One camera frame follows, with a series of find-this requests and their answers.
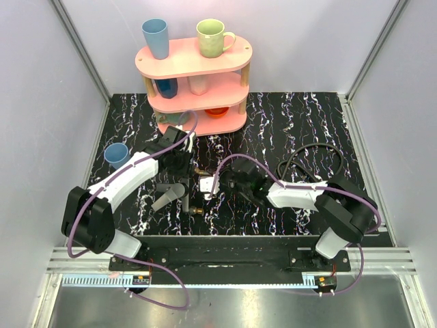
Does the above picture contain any teal green mug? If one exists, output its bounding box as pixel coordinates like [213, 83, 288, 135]
[155, 111, 189, 126]

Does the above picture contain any orange bowl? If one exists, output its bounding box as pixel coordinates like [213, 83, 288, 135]
[204, 107, 229, 119]

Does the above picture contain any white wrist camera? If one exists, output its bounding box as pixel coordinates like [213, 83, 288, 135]
[199, 175, 219, 201]
[176, 125, 197, 153]

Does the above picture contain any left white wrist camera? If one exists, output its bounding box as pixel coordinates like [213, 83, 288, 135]
[176, 125, 197, 153]

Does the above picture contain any light green mug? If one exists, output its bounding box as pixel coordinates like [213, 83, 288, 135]
[196, 18, 236, 59]

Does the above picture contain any black marble pattern mat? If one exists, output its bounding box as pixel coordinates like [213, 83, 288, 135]
[70, 91, 385, 237]

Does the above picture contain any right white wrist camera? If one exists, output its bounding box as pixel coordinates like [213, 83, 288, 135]
[199, 175, 219, 201]

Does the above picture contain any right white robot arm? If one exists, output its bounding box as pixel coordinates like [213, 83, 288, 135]
[212, 157, 381, 271]

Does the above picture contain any pale pink cup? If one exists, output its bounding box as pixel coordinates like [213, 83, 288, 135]
[187, 75, 208, 96]

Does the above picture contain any grey faucet valve fitting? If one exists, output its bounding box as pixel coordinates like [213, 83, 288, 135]
[150, 166, 214, 216]

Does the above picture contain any pink three-tier shelf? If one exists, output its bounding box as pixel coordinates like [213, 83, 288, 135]
[135, 36, 253, 136]

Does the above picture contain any tall light blue cup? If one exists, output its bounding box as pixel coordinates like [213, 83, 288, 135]
[142, 18, 169, 60]

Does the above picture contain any light blue floor cup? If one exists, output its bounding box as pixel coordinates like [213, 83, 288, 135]
[104, 143, 130, 169]

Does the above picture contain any dark blue cup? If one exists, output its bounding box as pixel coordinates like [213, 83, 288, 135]
[155, 78, 178, 99]

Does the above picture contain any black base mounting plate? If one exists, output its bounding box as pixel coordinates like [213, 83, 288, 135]
[108, 235, 352, 274]

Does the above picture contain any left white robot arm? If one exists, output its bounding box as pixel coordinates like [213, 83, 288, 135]
[61, 126, 196, 271]

